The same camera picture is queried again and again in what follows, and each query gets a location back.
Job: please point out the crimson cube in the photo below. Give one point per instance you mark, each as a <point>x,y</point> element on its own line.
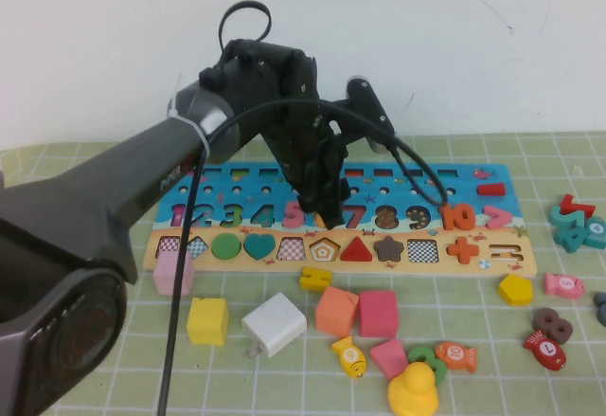
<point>378,314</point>

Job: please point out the red fish piece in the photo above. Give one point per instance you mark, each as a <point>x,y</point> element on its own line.
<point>547,350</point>

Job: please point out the brown number eight piece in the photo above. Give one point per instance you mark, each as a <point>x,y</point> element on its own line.
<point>553,325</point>

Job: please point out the white charger plug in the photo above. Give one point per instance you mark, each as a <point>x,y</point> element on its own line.
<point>277,326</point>

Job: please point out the blue and tan puzzle board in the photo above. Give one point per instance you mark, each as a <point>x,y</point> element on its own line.
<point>426,264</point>

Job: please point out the orange fish piece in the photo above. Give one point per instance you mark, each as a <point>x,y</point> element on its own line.
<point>455,355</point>

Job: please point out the pink number five piece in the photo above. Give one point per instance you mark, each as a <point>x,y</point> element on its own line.
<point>293,216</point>

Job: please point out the yellow fish piece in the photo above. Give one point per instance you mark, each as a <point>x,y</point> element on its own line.
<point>351,356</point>

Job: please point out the yellow cube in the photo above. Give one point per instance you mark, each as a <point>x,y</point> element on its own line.
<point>207,322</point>

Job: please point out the green grid table mat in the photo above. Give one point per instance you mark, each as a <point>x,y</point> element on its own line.
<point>473,387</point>

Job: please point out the yellow number six piece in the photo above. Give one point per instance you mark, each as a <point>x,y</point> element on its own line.
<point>320,221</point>

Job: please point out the teal number four piece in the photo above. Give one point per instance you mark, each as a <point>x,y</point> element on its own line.
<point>568,240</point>

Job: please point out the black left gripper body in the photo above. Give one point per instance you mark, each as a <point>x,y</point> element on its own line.
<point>308,150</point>

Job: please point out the brown star piece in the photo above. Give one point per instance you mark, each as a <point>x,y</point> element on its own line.
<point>389,249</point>

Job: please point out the yellow pentagon piece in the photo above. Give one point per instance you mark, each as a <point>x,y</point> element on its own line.
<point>516,290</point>

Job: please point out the teal heart piece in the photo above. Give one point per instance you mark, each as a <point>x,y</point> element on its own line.
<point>259,245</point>

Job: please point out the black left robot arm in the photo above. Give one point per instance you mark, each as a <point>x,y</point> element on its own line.
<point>94,198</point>

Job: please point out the green number three piece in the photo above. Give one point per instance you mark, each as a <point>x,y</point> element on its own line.
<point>417,353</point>

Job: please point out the yellow equals sign piece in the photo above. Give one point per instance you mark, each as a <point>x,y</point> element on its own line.
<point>316,279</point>

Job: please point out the red minus sign piece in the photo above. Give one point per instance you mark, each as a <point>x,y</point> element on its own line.
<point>491,190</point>

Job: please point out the teal fish piece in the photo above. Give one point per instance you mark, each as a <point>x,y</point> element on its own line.
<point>597,232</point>

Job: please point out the grey-blue wooden piece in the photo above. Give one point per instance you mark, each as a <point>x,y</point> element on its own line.
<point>601,311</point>

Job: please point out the red number seven piece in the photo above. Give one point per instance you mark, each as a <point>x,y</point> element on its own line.
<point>580,208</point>

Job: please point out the green circle piece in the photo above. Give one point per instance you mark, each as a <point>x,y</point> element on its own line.
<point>226,247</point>

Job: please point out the orange cube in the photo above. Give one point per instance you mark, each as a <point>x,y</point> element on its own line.
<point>335,314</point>

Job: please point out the pink fish piece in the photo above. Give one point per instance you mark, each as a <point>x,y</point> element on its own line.
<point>564,286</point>

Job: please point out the pink greater-than sign piece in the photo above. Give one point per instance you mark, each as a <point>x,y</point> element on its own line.
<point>502,218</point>

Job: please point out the pink trapezoid piece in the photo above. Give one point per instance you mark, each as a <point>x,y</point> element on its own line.
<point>389,358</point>

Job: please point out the yellow rubber duck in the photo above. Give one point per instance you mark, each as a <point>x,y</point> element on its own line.
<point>413,392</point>

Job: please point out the light pink cube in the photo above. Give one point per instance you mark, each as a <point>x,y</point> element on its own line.
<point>163,274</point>

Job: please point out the red triangle piece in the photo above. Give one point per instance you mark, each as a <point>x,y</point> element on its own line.
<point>356,252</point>

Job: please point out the orange number ten piece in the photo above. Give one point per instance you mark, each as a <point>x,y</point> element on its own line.
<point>447,219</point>

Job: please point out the orange plus sign piece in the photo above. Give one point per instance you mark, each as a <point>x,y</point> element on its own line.
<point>463,250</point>

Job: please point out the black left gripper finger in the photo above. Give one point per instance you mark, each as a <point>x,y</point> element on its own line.
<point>337,203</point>
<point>312,200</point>

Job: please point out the white zip tie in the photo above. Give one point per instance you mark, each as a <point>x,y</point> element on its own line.
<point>189,124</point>

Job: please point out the teal number five piece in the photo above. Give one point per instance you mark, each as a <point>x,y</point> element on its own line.
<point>558,219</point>

